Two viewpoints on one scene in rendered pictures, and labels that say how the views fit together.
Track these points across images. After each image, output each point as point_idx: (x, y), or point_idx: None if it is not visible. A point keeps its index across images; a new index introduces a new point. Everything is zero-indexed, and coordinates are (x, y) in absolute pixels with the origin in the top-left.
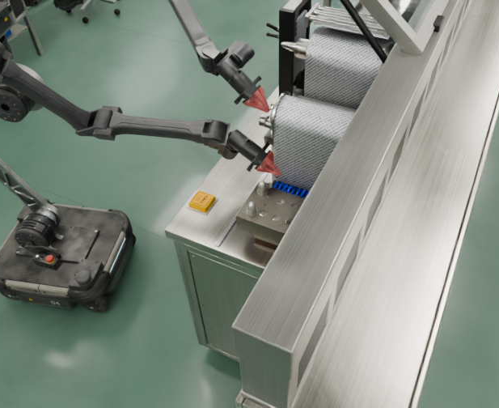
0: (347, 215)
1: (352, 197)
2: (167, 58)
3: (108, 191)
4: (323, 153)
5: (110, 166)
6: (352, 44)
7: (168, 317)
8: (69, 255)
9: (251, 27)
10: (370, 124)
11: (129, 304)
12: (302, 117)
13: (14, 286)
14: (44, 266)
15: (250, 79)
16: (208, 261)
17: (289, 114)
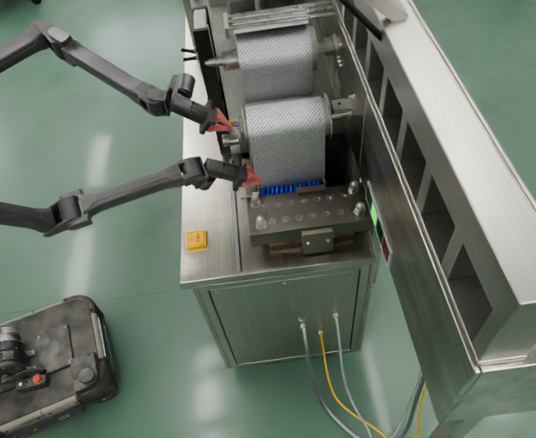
0: (499, 169)
1: (486, 152)
2: (13, 130)
3: (40, 284)
4: (301, 144)
5: (24, 260)
6: (278, 39)
7: (181, 364)
8: (53, 364)
9: (81, 69)
10: (433, 89)
11: (135, 374)
12: (274, 120)
13: (13, 427)
14: (34, 389)
15: (205, 106)
16: (232, 289)
17: (261, 122)
